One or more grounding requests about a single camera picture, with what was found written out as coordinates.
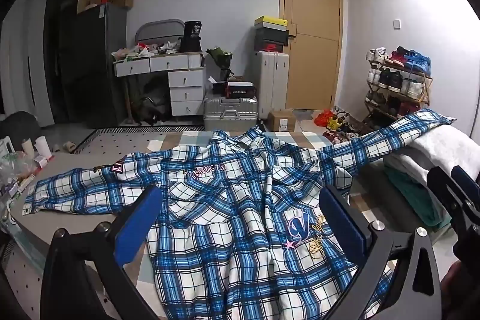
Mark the wooden door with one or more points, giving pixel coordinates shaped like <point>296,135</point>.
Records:
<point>311,5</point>

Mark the grey arched panel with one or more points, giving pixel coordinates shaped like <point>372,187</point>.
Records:
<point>157,29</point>

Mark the black paper bag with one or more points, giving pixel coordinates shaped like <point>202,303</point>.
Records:
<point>191,37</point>

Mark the checkered bed sheet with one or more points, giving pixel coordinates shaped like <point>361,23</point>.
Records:
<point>187,140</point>

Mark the white wardrobe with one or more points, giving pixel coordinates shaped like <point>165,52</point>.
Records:
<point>37,61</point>

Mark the pale folded garment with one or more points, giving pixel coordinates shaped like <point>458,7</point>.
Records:
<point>446,147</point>

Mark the flower bouquet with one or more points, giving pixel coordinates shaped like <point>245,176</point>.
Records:
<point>221,59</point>

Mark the red plastic bag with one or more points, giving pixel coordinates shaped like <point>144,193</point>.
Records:
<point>323,118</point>

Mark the pile of desk clutter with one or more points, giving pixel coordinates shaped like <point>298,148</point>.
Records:
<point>142,51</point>

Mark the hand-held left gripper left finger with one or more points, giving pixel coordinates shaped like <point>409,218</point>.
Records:
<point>138,217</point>

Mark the grey sleeve arm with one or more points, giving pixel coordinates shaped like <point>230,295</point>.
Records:
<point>405,164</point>

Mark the white cup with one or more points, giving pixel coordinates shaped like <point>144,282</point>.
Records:
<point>42,147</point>
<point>28,146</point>

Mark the yellow black item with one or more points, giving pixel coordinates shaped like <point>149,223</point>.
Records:
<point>334,123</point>

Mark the black chair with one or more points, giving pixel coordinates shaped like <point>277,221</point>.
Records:
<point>18,125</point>

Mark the pile of small packets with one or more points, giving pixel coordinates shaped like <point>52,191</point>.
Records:
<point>18,173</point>

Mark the dark tall cabinet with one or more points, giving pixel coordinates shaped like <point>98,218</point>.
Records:
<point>86,61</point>

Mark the red logo shoe box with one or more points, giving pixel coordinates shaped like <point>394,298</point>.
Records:
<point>270,45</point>

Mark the green folded garment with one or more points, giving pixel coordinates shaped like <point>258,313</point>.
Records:
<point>416,196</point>

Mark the plain black shoe box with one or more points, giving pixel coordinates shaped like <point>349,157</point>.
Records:
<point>270,34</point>

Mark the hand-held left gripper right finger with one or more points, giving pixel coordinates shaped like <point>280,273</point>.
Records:
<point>343,218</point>

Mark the white desk with drawers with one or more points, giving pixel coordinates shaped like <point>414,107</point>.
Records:
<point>185,80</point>

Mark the beige slipper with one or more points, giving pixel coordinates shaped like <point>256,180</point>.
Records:
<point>69,146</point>

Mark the blue plaid shirt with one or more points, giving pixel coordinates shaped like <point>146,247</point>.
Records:
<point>232,215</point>

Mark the open black shoe box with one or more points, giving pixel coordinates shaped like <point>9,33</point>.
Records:
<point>219,85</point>

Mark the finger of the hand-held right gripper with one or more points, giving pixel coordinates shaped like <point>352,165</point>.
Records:
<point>460,175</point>
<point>440,183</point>

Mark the yellow lid shoe box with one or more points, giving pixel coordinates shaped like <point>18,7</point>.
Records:
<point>270,21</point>

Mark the silver suitcase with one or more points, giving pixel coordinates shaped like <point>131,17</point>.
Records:
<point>230,113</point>

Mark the black red shoe box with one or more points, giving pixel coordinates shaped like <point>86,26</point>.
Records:
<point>240,91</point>

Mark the small cardboard box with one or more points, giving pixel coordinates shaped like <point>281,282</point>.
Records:
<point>281,119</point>

